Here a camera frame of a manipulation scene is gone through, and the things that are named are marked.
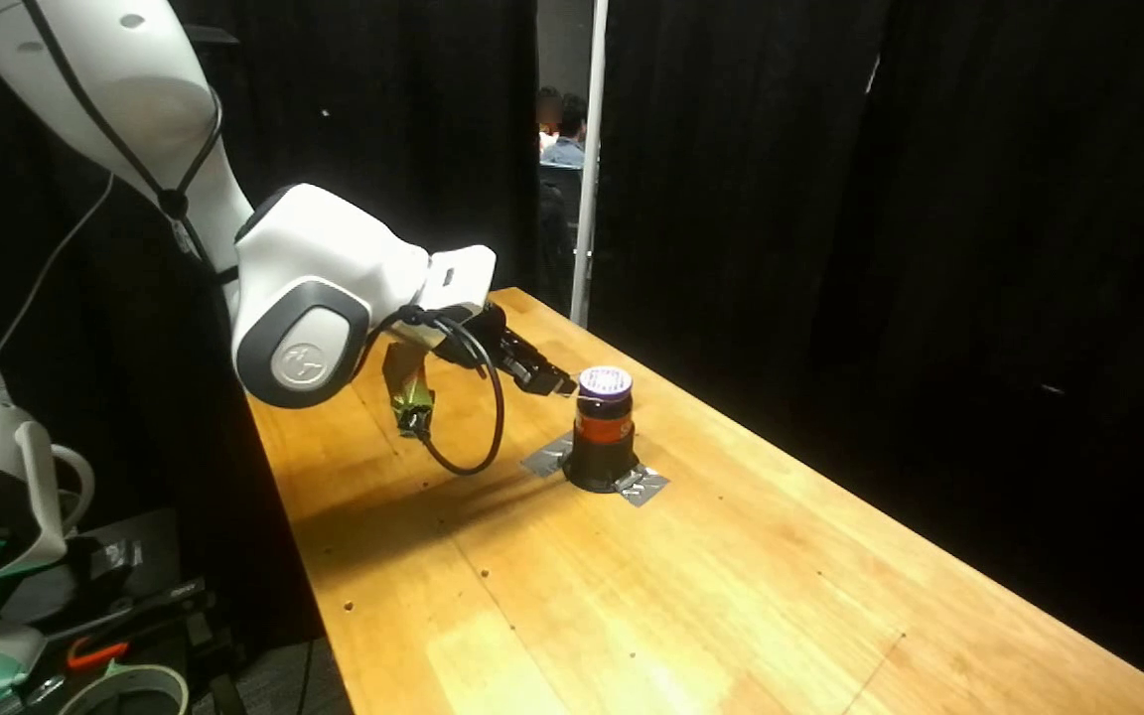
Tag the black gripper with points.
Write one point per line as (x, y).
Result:
(478, 335)

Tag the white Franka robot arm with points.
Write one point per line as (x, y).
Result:
(319, 280)

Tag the dark bottle with white lid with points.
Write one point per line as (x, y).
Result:
(605, 398)

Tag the vertical metal pole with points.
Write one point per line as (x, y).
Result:
(588, 160)

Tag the person in blue shirt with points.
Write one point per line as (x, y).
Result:
(571, 141)

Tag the person in white shirt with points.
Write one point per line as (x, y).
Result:
(546, 120)

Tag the black curtain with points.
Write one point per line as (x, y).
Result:
(931, 239)

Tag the masking tape roll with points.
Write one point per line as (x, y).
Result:
(136, 678)

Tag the small grey base plate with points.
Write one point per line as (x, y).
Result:
(645, 487)

